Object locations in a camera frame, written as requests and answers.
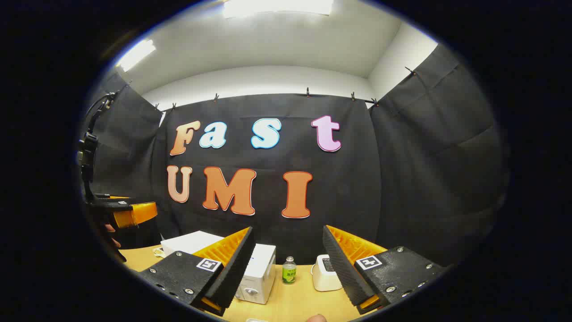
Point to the ceiling light panel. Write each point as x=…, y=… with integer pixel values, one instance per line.
x=136, y=54
x=277, y=6

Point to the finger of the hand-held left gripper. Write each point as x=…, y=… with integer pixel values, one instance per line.
x=134, y=213

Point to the black backdrop cloth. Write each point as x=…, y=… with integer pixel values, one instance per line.
x=357, y=179

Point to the green label glass bottle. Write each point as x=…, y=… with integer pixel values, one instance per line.
x=289, y=271

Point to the white toaster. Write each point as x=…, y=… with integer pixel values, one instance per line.
x=321, y=277

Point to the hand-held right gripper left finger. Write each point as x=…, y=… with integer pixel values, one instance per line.
x=237, y=273

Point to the white microwave oven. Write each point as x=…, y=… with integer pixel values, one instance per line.
x=263, y=273

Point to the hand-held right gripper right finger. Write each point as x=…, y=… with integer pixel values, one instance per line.
x=342, y=273

